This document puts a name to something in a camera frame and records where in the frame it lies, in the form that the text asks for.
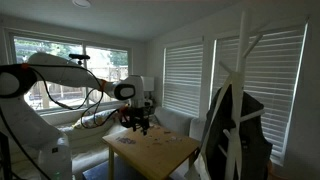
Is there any black camera on stand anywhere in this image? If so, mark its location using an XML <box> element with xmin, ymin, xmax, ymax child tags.
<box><xmin>68</xmin><ymin>53</ymin><xmax>91</xmax><ymax>66</ymax></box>

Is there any narrow white window blind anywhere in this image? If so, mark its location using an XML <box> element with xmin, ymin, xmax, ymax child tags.
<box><xmin>162</xmin><ymin>41</ymin><xmax>205</xmax><ymax>118</ymax></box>

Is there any wide white window blind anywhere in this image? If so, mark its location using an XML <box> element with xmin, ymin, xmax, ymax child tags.
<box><xmin>212</xmin><ymin>26</ymin><xmax>307</xmax><ymax>166</ymax></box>

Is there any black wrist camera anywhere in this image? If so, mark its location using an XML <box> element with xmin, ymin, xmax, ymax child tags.
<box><xmin>118</xmin><ymin>105</ymin><xmax>132</xmax><ymax>129</ymax></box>

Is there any white tote bag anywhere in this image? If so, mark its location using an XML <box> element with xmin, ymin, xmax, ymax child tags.
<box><xmin>184</xmin><ymin>71</ymin><xmax>246</xmax><ymax>180</ymax></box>

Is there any large glass window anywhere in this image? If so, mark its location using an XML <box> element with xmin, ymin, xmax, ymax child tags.
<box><xmin>6</xmin><ymin>31</ymin><xmax>133</xmax><ymax>118</ymax></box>

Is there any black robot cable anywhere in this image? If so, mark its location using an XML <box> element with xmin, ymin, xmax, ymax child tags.
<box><xmin>29</xmin><ymin>64</ymin><xmax>123</xmax><ymax>130</ymax></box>

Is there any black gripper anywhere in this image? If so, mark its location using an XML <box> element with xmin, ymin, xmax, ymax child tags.
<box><xmin>128</xmin><ymin>106</ymin><xmax>152</xmax><ymax>136</ymax></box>

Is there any white table lamp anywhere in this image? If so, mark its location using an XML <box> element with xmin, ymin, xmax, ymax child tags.
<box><xmin>141</xmin><ymin>76</ymin><xmax>156</xmax><ymax>108</ymax></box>

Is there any white coat rack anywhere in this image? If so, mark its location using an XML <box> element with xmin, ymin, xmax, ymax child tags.
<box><xmin>218</xmin><ymin>8</ymin><xmax>268</xmax><ymax>180</ymax></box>

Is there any dark grey jacket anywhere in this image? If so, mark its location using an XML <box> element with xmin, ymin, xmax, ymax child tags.
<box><xmin>199</xmin><ymin>84</ymin><xmax>274</xmax><ymax>180</ymax></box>

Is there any floral pillow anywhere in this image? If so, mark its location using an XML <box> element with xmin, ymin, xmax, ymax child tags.
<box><xmin>71</xmin><ymin>109</ymin><xmax>118</xmax><ymax>131</ymax></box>

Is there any brown wooden table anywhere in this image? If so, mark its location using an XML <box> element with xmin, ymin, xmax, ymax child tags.
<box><xmin>101</xmin><ymin>122</ymin><xmax>202</xmax><ymax>180</ymax></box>

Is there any round ceiling light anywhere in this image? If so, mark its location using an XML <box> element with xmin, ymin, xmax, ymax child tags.
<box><xmin>72</xmin><ymin>0</ymin><xmax>92</xmax><ymax>9</ymax></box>

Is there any dark blue ottoman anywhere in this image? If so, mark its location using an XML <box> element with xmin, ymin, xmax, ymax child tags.
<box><xmin>82</xmin><ymin>155</ymin><xmax>149</xmax><ymax>180</ymax></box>

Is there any grey sofa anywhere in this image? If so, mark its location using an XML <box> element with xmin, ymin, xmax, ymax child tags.
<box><xmin>6</xmin><ymin>105</ymin><xmax>208</xmax><ymax>180</ymax></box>

